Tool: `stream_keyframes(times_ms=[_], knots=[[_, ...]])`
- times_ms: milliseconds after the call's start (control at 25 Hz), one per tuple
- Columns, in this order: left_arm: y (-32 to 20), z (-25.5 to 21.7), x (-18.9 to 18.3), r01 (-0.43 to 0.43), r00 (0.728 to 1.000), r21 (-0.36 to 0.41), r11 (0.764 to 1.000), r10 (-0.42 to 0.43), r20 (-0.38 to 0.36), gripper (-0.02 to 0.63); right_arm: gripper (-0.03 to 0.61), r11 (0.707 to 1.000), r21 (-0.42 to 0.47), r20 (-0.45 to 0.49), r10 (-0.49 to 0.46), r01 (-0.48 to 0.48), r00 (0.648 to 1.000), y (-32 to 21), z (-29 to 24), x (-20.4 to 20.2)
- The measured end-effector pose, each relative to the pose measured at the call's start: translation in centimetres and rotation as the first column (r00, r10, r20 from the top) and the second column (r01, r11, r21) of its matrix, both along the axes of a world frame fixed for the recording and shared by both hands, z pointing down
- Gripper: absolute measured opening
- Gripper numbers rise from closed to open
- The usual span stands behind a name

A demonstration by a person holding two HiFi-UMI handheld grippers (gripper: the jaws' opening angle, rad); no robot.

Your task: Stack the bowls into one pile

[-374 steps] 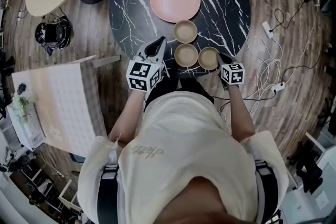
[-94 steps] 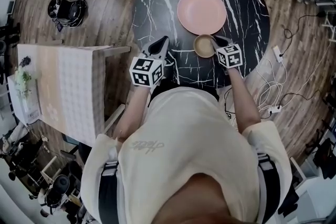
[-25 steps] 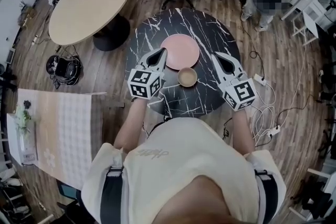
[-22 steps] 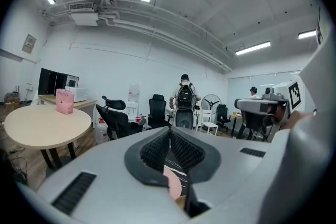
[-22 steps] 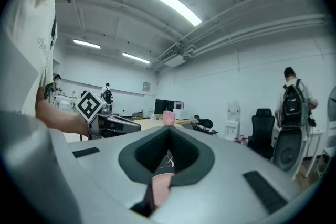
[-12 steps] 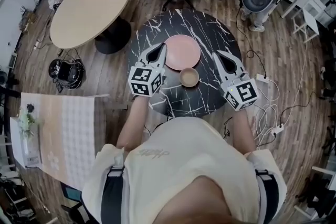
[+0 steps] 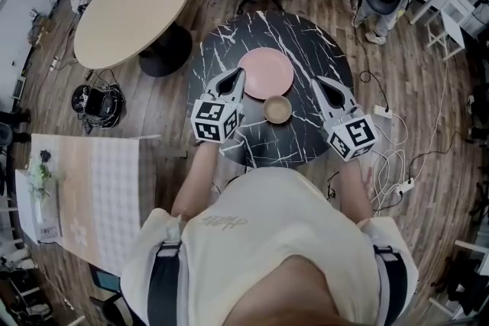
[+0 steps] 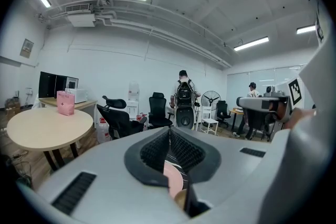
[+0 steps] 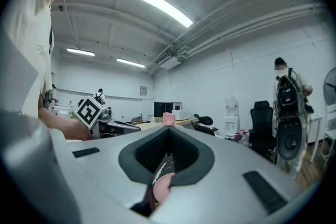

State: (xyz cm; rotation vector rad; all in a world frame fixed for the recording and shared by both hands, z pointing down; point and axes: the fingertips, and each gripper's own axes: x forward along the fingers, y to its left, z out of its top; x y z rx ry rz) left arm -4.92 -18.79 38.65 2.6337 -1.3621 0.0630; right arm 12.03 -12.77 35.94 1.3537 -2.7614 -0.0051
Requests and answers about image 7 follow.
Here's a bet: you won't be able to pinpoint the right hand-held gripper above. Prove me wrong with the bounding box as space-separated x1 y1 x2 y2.
309 76 380 163

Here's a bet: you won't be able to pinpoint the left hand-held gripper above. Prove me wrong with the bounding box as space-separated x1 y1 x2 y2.
189 67 248 144

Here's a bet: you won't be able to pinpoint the person's left forearm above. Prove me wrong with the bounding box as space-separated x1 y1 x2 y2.
170 140 223 221

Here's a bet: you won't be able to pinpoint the person's right forearm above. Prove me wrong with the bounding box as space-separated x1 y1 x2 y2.
337 160 375 223

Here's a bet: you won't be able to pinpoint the pink plate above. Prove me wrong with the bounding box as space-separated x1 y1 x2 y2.
237 48 296 101

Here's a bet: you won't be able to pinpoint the black marble round table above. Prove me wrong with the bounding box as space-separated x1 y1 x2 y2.
186 10 355 168

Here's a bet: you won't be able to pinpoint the beige round table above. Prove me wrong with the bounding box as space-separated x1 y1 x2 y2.
73 0 193 79

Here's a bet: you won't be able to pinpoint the black equipment bag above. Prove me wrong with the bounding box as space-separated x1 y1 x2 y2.
71 83 125 129

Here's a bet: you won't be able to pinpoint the person's white shirt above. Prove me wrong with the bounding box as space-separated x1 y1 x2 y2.
120 166 419 326

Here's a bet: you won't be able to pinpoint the white chair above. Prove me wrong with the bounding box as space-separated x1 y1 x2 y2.
425 0 479 63

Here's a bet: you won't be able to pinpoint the table with patterned cloth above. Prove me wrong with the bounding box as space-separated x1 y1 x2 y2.
30 133 162 276

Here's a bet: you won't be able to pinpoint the brown box with sticks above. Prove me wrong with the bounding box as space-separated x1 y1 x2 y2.
28 8 57 49

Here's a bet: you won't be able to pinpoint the white flowers with green leaves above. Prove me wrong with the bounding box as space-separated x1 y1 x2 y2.
28 150 63 200

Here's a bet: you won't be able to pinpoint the white side table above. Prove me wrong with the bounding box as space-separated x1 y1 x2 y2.
15 167 64 246

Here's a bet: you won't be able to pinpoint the black cable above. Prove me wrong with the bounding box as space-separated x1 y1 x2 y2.
352 24 393 116

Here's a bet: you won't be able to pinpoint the white cable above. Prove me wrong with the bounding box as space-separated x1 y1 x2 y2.
369 111 410 217

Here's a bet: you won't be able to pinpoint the black shoulder strap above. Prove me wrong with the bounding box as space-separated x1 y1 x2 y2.
371 244 408 326
147 240 183 326

